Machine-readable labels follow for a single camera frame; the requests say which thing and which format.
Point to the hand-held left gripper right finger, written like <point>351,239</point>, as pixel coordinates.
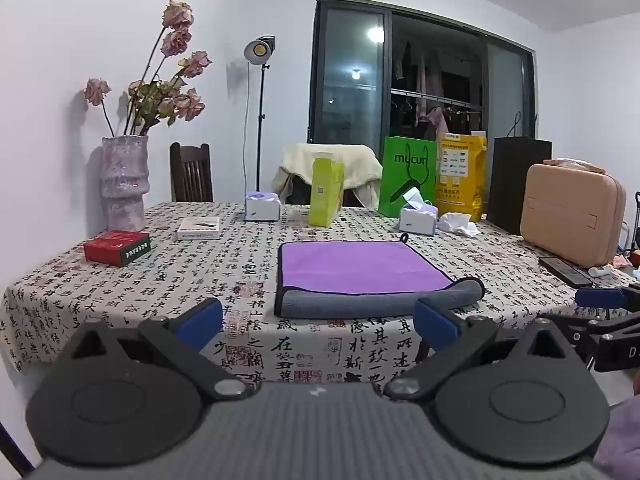
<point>434,322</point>

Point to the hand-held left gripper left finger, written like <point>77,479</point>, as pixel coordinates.
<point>201,321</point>

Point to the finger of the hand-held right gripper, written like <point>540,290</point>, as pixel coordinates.
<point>570,327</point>
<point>607,297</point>

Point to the purple and grey towel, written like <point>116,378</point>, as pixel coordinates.
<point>350,266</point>

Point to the person's right forearm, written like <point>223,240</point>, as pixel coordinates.
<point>622,440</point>

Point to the small white tube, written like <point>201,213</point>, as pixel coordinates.
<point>598,271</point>

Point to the black remote control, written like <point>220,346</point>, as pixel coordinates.
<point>565,271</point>

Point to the calligraphy print tablecloth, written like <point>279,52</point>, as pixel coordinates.
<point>150,282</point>

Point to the beige hard case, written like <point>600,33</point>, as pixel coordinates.
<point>572,212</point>

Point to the white flat box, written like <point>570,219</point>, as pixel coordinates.
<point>199,228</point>

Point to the crumpled white tissue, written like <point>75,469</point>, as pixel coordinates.
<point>457,224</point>

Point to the white and purple tissue box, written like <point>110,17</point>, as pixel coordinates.
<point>417,220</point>
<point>262,207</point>

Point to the red box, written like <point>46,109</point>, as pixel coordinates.
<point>116,246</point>

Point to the pink cloth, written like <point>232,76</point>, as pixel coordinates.
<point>575,164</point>

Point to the green paper bag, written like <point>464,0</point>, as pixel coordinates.
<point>406,180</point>

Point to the black paper bag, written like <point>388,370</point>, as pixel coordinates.
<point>515,185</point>

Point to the dark wooden chair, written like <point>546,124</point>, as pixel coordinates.
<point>191,172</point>

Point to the yellow printed bag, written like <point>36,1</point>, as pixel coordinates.
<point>460,175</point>

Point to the pink speckled ceramic vase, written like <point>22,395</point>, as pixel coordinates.
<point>125,185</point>

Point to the yellow-green carton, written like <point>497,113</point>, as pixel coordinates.
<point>326,192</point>

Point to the cream blanket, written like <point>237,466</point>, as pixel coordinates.
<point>360,165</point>

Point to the hanging clothes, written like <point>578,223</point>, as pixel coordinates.
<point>432,80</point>

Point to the dark framed glass door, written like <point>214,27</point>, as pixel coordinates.
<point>350,90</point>

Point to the studio light on stand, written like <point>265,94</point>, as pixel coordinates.
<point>260,50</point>

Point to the dried pink roses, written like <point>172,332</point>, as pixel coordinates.
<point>176,42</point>

